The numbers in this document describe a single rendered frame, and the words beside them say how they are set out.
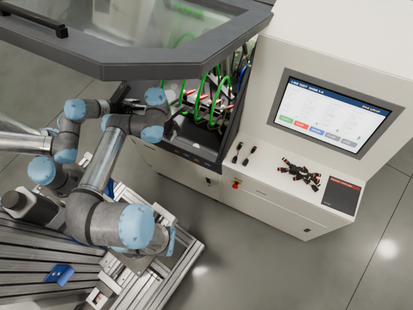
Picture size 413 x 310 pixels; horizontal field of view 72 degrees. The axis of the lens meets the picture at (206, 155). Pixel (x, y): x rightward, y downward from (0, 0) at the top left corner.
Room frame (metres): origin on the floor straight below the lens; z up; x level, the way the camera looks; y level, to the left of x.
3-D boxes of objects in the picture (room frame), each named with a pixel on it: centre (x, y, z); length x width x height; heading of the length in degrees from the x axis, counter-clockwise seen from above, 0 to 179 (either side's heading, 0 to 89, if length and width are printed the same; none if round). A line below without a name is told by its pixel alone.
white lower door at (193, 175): (0.74, 0.22, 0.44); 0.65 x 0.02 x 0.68; 55
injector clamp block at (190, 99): (0.87, -0.03, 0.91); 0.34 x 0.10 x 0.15; 55
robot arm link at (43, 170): (0.55, 0.74, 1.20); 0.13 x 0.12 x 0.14; 174
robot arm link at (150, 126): (0.53, 0.19, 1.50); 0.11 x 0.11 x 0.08; 76
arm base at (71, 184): (0.54, 0.74, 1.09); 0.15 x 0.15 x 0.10
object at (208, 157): (0.75, 0.20, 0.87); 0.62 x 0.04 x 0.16; 55
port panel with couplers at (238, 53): (1.02, -0.28, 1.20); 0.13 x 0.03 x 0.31; 55
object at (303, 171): (0.40, -0.45, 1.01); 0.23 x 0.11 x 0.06; 55
